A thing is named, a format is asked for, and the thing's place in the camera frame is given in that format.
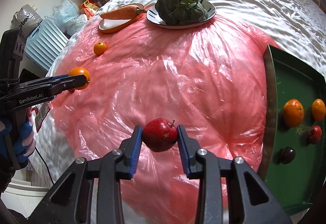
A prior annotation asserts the small orange tomato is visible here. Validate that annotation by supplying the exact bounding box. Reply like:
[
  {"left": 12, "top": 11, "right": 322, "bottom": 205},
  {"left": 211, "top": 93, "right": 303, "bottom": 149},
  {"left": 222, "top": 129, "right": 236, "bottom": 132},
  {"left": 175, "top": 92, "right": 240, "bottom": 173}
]
[
  {"left": 93, "top": 42, "right": 108, "bottom": 56},
  {"left": 68, "top": 67, "right": 91, "bottom": 90}
]

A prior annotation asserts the dark plum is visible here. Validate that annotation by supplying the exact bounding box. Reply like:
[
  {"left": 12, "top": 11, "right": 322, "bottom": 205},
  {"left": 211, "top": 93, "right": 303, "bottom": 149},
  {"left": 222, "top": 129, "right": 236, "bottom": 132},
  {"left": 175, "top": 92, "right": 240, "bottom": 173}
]
[{"left": 279, "top": 147, "right": 296, "bottom": 164}]

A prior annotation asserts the red apple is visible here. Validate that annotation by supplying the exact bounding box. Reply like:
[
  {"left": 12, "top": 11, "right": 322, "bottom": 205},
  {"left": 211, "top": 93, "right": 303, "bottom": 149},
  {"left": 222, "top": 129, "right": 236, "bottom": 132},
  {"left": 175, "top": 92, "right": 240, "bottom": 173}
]
[
  {"left": 141, "top": 118, "right": 177, "bottom": 152},
  {"left": 308, "top": 125, "right": 323, "bottom": 144}
]

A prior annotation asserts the blue gloved left hand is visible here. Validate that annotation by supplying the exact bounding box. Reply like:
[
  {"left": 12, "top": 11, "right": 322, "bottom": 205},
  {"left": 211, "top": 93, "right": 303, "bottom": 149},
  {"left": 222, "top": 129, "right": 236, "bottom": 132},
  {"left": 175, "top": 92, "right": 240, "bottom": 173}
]
[{"left": 1, "top": 108, "right": 36, "bottom": 163}]

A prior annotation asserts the light blue suitcase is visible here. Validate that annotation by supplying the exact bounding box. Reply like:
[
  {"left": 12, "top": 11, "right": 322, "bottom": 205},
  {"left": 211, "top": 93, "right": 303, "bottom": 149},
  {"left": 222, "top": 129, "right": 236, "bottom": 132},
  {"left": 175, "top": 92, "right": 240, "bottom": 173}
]
[{"left": 24, "top": 18, "right": 68, "bottom": 71}]

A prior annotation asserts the grey plastic bag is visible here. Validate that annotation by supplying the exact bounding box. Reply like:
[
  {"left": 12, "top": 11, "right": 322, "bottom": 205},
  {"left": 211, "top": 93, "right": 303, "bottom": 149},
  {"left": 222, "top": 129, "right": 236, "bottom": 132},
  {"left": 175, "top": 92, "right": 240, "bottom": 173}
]
[{"left": 11, "top": 4, "right": 43, "bottom": 38}]

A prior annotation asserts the green metal tray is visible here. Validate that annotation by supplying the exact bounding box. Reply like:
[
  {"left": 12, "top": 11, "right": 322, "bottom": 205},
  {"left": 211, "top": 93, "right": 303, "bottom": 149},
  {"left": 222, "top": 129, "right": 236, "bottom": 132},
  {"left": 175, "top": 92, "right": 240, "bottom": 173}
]
[{"left": 258, "top": 45, "right": 325, "bottom": 215}]

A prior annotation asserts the blue plastic bag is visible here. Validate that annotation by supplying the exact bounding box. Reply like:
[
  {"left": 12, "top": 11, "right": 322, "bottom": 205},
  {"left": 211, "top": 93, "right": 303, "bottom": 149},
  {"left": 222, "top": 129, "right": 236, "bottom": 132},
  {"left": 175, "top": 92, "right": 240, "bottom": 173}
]
[{"left": 45, "top": 0, "right": 88, "bottom": 36}]

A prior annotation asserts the orange rimmed oval dish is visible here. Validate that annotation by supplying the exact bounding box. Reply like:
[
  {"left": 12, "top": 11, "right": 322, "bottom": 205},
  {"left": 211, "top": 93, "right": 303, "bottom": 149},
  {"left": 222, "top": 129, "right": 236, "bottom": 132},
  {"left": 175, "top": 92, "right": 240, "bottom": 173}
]
[{"left": 98, "top": 3, "right": 145, "bottom": 33}]

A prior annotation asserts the red snack package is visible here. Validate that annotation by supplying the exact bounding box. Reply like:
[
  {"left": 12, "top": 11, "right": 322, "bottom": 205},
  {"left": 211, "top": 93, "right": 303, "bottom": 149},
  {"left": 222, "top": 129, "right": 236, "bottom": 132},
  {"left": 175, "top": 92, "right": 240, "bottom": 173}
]
[{"left": 78, "top": 0, "right": 99, "bottom": 19}]

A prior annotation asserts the large orange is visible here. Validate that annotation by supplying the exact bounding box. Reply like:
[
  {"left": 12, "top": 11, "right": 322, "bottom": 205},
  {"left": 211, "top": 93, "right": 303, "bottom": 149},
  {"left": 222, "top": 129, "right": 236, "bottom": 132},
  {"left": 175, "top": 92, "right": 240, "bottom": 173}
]
[{"left": 282, "top": 99, "right": 304, "bottom": 127}]

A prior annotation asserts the large carrot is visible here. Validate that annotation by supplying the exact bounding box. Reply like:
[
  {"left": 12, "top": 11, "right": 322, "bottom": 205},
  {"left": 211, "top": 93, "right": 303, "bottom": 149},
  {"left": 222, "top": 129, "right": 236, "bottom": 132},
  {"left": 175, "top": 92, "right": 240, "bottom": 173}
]
[{"left": 100, "top": 4, "right": 146, "bottom": 20}]

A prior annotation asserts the white black striped plate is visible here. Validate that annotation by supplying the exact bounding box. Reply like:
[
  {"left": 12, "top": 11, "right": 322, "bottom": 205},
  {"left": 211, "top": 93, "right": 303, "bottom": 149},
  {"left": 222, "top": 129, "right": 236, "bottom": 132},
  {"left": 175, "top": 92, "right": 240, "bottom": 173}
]
[{"left": 146, "top": 0, "right": 216, "bottom": 30}]

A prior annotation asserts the pink plastic sheet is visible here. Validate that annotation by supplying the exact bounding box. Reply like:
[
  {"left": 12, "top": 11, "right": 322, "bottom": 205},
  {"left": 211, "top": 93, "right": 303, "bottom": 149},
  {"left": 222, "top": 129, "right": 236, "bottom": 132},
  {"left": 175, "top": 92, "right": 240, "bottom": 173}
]
[{"left": 49, "top": 4, "right": 279, "bottom": 224}]

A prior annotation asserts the green leafy vegetable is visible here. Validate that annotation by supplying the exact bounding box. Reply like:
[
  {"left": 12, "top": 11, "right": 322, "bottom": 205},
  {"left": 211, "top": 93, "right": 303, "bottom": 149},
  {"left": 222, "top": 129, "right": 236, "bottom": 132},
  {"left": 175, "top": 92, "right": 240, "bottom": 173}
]
[{"left": 155, "top": 0, "right": 208, "bottom": 25}]

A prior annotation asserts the white bed sheet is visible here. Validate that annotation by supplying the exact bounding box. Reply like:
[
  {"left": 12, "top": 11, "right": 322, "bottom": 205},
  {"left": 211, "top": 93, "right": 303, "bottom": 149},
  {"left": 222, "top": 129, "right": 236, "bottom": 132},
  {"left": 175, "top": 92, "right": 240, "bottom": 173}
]
[{"left": 30, "top": 0, "right": 325, "bottom": 187}]

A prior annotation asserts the black cable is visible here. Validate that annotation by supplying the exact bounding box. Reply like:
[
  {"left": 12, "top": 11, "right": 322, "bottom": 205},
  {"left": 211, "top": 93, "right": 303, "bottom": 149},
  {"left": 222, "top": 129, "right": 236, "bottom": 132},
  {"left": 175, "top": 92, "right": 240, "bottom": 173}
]
[{"left": 34, "top": 146, "right": 55, "bottom": 186}]

